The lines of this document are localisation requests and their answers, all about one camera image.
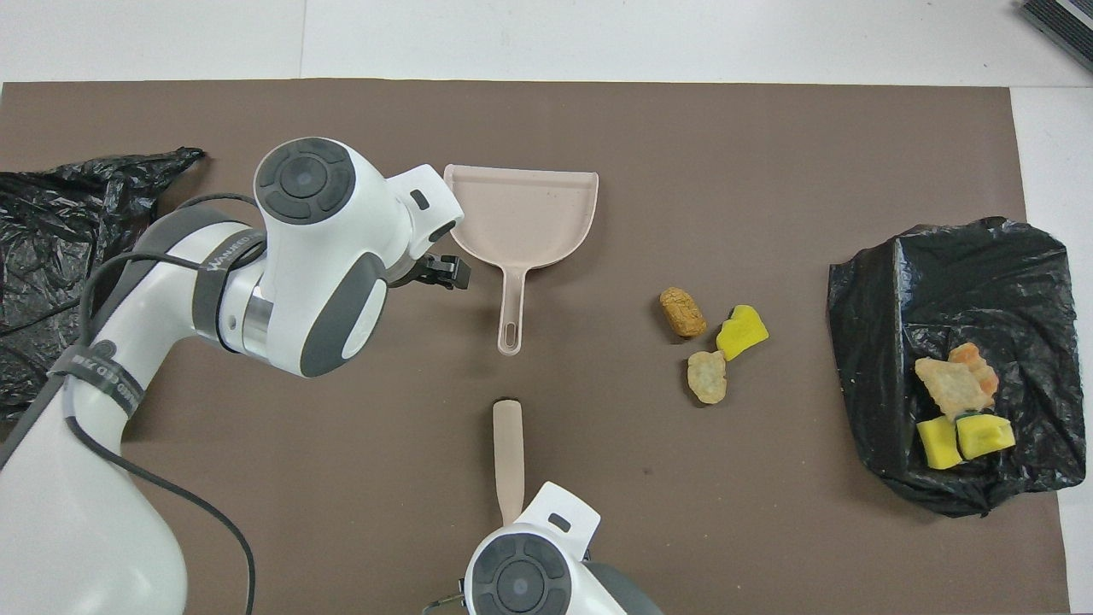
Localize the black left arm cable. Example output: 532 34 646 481
0 192 257 615

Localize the yellow sponge wedge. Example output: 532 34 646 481
916 416 964 471

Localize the brown cork-like chunk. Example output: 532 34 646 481
659 287 708 339

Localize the brown paper table mat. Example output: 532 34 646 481
0 79 1070 615

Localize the beige crumbly foam chunk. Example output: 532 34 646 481
915 357 983 411
948 343 1000 398
688 350 728 405

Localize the beige brush with black bristles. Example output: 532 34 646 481
493 399 524 526

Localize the beige plastic dustpan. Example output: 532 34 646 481
443 164 600 357

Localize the dark grey ribbed device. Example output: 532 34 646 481
1020 0 1093 73

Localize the yellow sponge chunk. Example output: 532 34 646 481
716 305 769 361

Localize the yellow notched sponge piece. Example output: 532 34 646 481
956 413 1017 460

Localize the black bag lined bin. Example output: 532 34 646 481
0 147 206 424
827 216 1087 518

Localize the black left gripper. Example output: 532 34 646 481
389 255 472 290

